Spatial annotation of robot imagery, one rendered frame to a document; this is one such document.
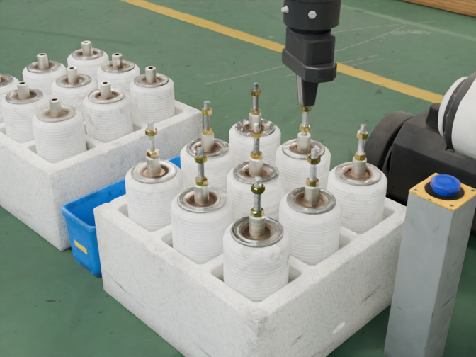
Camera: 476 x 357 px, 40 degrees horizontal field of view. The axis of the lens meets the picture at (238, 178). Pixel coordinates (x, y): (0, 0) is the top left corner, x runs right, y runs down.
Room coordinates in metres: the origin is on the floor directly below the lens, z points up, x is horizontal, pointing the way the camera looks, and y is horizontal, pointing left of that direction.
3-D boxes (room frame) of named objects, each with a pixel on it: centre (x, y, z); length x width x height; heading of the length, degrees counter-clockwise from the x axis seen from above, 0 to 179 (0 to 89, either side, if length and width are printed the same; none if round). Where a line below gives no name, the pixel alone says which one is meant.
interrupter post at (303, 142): (1.02, -0.11, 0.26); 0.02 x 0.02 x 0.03
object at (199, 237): (0.85, 0.06, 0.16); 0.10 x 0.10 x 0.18
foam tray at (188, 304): (0.93, -0.03, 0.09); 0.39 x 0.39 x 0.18; 44
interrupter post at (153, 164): (0.93, 0.14, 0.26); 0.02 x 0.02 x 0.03
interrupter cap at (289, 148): (1.02, -0.11, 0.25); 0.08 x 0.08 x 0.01
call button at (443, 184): (0.78, -0.29, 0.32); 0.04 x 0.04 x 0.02
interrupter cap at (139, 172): (0.93, 0.14, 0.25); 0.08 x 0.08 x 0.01
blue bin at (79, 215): (1.10, 0.19, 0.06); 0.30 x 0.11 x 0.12; 134
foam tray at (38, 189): (1.33, 0.35, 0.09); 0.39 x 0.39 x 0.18; 46
